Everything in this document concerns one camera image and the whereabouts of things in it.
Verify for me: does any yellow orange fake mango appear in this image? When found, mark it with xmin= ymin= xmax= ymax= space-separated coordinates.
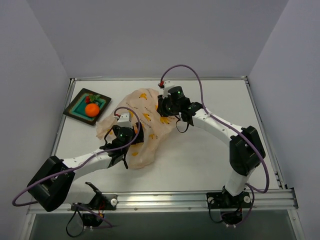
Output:
xmin=133 ymin=125 xmax=139 ymax=134

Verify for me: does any banana print plastic bag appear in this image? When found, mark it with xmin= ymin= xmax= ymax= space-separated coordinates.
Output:
xmin=96 ymin=87 xmax=174 ymax=170

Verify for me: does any orange fake fruit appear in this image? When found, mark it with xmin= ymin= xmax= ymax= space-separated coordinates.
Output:
xmin=84 ymin=103 xmax=100 ymax=118

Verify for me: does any fake strawberry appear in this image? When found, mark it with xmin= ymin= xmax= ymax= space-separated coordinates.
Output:
xmin=84 ymin=94 xmax=101 ymax=105

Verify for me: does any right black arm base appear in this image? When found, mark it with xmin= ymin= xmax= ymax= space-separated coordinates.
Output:
xmin=206 ymin=191 xmax=255 ymax=228

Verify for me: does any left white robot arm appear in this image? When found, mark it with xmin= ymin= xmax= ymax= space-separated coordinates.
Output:
xmin=27 ymin=122 xmax=144 ymax=212

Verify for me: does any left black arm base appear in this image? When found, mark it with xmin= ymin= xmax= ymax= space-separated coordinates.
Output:
xmin=71 ymin=182 xmax=118 ymax=229

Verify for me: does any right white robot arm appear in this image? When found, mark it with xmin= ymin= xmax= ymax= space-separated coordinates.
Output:
xmin=157 ymin=84 xmax=266 ymax=207

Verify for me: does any green square plate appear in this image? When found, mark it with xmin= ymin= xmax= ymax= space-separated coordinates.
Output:
xmin=63 ymin=88 xmax=112 ymax=126

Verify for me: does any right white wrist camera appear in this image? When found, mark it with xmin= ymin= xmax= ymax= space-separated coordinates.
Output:
xmin=158 ymin=80 xmax=175 ymax=98

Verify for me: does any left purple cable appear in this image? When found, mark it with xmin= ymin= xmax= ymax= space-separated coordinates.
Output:
xmin=11 ymin=106 xmax=141 ymax=230

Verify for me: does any purple cable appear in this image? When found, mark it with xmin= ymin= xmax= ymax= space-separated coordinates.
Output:
xmin=161 ymin=64 xmax=270 ymax=226
xmin=11 ymin=106 xmax=141 ymax=230

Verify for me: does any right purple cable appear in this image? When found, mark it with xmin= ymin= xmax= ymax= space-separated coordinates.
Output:
xmin=161 ymin=64 xmax=270 ymax=226

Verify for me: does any aluminium front rail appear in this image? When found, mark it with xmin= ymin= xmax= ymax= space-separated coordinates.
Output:
xmin=27 ymin=191 xmax=299 ymax=213

